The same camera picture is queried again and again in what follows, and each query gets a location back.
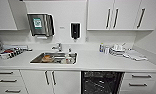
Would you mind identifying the white plastic container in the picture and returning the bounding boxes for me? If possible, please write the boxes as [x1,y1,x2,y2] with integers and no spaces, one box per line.
[8,44,33,53]

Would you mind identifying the white wall cabinet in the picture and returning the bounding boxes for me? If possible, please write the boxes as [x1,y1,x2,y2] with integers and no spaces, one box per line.
[0,0,27,32]
[86,0,156,32]

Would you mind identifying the dish soap bottle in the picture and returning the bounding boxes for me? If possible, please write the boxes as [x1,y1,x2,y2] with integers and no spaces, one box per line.
[99,42,105,54]

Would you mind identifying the white drawer cabinet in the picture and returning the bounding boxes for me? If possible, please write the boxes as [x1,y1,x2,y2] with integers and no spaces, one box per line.
[119,70,156,94]

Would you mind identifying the small chrome counter button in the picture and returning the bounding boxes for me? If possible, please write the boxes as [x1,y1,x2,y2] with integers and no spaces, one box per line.
[67,47,72,53]

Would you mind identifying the white mug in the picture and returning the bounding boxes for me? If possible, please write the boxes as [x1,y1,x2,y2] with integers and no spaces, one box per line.
[112,44,123,52]
[65,53,74,61]

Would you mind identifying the black soap dispenser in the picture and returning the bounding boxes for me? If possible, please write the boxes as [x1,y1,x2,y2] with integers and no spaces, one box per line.
[70,22,81,40]

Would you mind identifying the white plate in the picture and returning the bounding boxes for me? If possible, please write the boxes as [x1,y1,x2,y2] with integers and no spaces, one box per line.
[64,59,77,65]

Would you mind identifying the small white cup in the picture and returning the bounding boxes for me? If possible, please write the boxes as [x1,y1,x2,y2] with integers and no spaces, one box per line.
[104,45,110,54]

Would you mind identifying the white base cabinet with doors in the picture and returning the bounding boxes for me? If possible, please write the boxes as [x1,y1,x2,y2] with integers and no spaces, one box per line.
[0,68,82,94]

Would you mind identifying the stainless steel dishwasher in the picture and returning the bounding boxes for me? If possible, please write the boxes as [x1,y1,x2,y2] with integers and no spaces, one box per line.
[80,70,126,94]

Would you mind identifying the white utensil handle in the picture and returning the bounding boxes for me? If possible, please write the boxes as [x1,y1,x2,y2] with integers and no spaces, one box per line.
[121,42,127,50]

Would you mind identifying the bowl with orange food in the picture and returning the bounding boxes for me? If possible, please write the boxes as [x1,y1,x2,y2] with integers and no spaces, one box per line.
[42,54,54,63]

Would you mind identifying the steel paper towel dispenser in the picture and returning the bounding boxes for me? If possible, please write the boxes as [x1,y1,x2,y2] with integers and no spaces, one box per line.
[26,13,56,38]

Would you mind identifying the steel kitchen sink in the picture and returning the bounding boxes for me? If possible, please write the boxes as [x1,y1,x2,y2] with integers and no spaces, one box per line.
[29,51,79,66]

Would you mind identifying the white wall outlet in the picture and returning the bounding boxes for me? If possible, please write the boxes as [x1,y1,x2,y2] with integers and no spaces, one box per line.
[83,35,90,42]

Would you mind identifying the chrome faucet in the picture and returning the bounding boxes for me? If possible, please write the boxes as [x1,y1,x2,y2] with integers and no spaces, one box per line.
[51,42,64,52]

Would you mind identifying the stack of white plates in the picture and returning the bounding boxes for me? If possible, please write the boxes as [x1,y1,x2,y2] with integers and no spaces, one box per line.
[109,44,127,58]

